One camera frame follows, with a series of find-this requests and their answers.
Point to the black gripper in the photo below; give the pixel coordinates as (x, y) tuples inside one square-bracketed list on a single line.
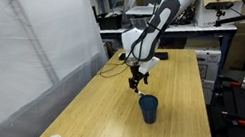
[(136, 76)]

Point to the dark blue plastic cup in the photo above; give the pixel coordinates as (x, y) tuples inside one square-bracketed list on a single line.
[(150, 112)]

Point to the black computer keyboard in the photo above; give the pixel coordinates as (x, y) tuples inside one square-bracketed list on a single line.
[(162, 55)]

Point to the clear plastic container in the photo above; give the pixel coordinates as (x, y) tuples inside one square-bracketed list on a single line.
[(140, 23)]

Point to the black storage bin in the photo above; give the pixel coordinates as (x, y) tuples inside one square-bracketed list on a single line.
[(110, 21)]

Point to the white cabinet with labels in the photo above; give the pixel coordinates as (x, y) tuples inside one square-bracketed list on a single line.
[(208, 63)]

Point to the white flat tray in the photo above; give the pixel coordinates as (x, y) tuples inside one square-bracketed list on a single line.
[(139, 10)]

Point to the white workbench shelf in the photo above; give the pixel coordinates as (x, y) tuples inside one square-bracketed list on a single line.
[(189, 27)]

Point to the white translucent curtain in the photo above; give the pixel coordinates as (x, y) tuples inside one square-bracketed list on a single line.
[(0, 66)]

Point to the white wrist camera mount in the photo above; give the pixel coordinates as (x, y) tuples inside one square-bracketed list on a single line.
[(149, 65)]

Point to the black stereo camera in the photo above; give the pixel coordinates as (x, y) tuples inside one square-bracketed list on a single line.
[(218, 5)]

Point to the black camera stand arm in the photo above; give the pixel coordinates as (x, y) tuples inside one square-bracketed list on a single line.
[(235, 19)]

